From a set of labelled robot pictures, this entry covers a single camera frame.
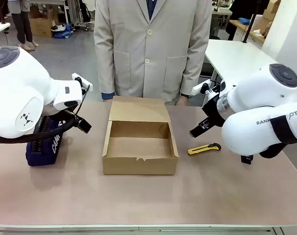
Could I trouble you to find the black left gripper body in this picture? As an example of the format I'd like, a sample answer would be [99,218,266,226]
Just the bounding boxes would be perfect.
[74,116,93,134]

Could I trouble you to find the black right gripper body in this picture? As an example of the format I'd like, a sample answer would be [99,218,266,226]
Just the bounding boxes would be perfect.
[201,96,226,127]

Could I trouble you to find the yellow black utility knife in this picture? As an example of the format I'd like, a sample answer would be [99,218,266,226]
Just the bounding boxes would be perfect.
[187,143,222,155]

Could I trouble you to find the brown cardboard box with lid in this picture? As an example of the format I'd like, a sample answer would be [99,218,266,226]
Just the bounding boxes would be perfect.
[101,95,180,176]

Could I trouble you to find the open cardboard box on floor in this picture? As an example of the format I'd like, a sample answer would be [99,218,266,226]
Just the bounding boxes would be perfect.
[28,6,56,39]

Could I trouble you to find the navy campus pencil case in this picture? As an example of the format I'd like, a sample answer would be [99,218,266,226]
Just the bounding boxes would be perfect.
[25,115,66,167]

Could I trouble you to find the black stapler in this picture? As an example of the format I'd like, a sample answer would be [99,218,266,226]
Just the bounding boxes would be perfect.
[241,154,254,165]

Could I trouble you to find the large white side table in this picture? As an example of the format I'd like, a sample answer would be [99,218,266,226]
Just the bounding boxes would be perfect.
[204,39,279,81]

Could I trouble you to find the wooden workbench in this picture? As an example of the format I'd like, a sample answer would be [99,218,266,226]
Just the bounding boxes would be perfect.
[228,19,266,45]

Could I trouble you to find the person in beige coat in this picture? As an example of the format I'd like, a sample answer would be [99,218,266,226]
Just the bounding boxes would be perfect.
[93,0,213,106]

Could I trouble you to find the blue plastic bag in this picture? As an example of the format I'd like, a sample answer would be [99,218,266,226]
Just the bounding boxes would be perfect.
[52,23,74,39]

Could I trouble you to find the black slanted pole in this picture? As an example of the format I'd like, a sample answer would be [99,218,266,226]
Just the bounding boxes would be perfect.
[241,0,261,44]

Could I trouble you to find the person in black clothes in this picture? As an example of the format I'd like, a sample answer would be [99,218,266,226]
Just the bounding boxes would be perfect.
[225,0,256,41]

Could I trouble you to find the stacked cardboard boxes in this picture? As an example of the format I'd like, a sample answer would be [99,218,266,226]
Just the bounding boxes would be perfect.
[260,0,282,22]

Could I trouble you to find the bystander in grey trousers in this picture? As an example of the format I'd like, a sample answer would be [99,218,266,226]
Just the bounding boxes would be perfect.
[10,0,39,51]

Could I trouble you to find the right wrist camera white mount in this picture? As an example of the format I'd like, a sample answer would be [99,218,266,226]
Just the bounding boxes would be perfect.
[191,79,225,98]

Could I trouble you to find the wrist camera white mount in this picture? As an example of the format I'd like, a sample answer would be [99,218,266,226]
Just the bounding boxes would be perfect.
[72,72,94,93]
[191,79,225,98]

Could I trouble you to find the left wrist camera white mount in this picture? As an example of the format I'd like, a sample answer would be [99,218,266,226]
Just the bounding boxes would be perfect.
[72,72,94,93]

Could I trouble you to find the black sleeved left arm cable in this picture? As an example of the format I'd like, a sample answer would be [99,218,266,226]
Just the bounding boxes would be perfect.
[0,117,77,145]

